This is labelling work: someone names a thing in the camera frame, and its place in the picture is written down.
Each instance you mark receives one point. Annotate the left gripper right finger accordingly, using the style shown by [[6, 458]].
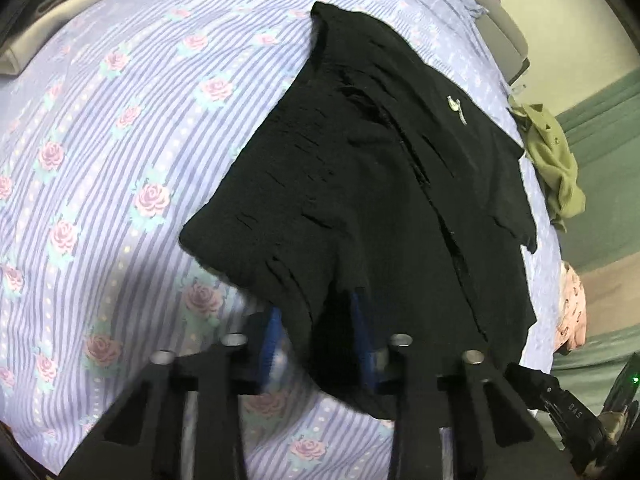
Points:
[[462, 417]]

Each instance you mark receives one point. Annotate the grey upholstered headboard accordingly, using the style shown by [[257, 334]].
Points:
[[504, 40]]

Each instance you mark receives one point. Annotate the green curtain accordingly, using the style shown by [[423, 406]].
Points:
[[602, 243]]

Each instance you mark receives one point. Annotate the purple floral bed cover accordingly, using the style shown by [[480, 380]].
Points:
[[116, 133]]

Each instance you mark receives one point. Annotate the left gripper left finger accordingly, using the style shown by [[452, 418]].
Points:
[[140, 435]]

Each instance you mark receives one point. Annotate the olive green knit garment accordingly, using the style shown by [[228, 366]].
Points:
[[547, 149]]

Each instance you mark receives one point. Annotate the pink patterned garment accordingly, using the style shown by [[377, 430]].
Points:
[[571, 328]]

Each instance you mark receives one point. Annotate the black pants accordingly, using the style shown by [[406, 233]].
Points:
[[375, 199]]

